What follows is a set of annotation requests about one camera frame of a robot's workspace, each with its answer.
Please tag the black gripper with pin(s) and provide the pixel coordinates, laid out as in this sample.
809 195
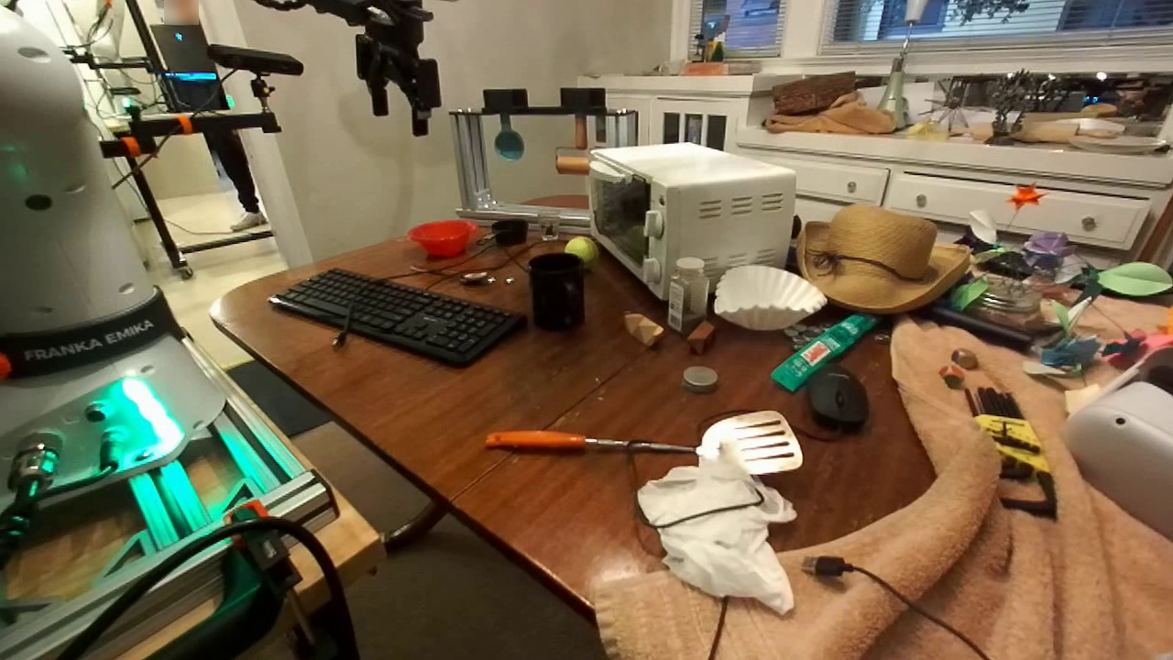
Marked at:
392 45

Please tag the grey aluminium stand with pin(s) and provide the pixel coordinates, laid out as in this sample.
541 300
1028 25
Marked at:
471 159

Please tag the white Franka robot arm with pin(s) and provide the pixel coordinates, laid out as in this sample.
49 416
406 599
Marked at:
75 206

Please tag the teal measuring cup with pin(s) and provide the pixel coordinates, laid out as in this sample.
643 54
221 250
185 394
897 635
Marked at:
509 142

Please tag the red plastic bowl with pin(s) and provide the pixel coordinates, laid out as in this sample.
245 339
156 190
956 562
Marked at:
443 240

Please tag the small black bowl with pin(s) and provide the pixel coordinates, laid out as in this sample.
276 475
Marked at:
510 228

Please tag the wooden cylinder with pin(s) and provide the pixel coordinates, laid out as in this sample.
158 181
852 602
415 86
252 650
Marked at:
574 163

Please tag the silver metal spoon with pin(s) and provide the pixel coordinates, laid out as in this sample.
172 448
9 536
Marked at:
486 277

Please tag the black computer keyboard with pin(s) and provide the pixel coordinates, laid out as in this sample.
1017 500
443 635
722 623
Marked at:
396 312

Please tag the dark computer monitor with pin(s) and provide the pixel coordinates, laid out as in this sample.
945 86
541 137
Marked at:
185 59

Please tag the yellow-green tennis ball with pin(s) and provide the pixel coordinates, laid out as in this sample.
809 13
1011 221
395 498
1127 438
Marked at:
581 250

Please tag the black mug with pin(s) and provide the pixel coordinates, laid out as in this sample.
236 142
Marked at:
557 295

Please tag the white toaster oven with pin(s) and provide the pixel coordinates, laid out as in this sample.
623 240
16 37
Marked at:
711 206

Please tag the light wooden block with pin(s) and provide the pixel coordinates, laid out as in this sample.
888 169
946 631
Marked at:
643 331

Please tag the white pill bottle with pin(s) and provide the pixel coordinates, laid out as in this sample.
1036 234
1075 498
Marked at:
689 295

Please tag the brown wooden block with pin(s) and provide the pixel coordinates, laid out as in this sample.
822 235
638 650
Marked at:
702 339

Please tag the small grey round lid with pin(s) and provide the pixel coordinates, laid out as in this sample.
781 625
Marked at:
702 378

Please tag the green rectangular box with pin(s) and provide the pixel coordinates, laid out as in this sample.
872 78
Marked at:
822 354

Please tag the woven straw hat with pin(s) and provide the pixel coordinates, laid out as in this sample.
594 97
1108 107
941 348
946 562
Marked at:
873 250

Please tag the crumpled white cloth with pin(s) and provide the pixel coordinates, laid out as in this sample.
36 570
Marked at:
715 527

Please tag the black round disc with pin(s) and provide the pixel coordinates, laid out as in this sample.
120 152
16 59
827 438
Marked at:
839 400

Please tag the white drawer cabinet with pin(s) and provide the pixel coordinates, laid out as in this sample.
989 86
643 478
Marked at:
976 190

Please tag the small orange toy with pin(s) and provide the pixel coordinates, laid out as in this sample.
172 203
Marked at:
1023 195

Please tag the purple plastic object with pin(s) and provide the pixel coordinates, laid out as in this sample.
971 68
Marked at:
1047 250

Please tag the peach terry towel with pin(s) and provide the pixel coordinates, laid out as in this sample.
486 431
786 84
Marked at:
956 536

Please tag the yellow and black tool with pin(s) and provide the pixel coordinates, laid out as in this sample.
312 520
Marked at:
1022 447

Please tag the green plate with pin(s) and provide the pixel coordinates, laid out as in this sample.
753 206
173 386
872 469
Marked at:
1139 280

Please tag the white rounded appliance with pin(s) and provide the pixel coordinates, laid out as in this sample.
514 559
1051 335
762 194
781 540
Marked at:
1122 454

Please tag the black tripod with camera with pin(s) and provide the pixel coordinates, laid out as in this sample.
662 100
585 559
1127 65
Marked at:
252 59

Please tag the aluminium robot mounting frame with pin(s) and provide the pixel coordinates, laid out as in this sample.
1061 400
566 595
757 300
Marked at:
158 491

